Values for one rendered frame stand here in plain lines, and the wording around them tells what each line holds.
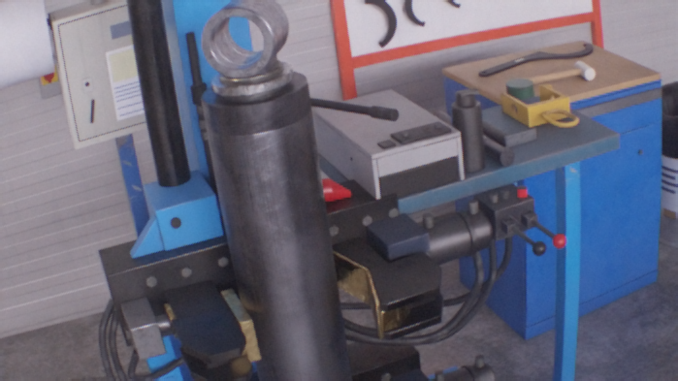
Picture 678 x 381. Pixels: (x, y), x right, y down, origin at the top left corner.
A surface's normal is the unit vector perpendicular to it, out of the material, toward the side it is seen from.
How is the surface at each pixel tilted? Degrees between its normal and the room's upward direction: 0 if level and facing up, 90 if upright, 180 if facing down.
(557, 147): 0
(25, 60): 109
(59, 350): 0
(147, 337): 90
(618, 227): 90
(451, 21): 90
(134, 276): 90
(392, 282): 0
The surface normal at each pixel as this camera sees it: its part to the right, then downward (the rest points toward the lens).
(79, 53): 0.37, 0.33
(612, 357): -0.13, -0.91
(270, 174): 0.14, 0.39
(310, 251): 0.66, 0.22
